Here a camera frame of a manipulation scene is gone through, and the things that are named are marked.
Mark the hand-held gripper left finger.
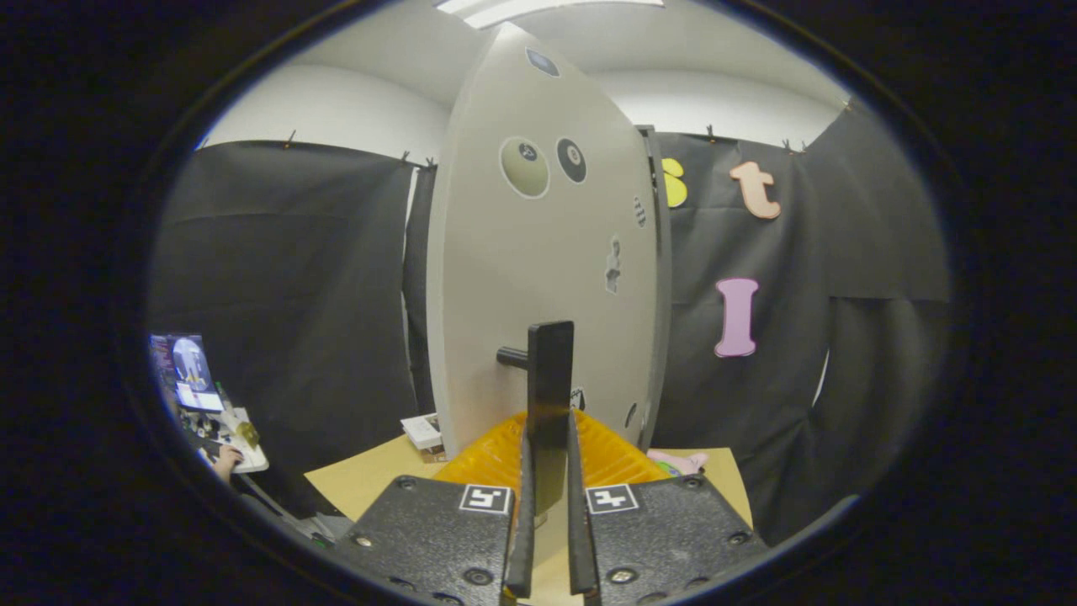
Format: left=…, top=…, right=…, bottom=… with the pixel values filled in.
left=332, top=411, right=539, bottom=606

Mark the pink and green plush toy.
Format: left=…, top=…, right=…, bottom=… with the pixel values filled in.
left=646, top=449, right=709, bottom=476

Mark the long ceiling light panel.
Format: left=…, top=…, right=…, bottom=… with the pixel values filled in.
left=435, top=0, right=666, bottom=30

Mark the grey shoe cabinet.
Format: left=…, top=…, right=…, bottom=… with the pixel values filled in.
left=637, top=125, right=674, bottom=451

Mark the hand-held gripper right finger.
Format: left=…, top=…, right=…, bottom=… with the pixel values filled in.
left=565, top=409, right=771, bottom=606

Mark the black cabinet door handle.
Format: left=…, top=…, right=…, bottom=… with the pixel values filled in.
left=496, top=320, right=576, bottom=516

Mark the black backdrop cloth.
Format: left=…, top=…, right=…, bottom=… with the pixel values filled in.
left=150, top=99, right=952, bottom=548

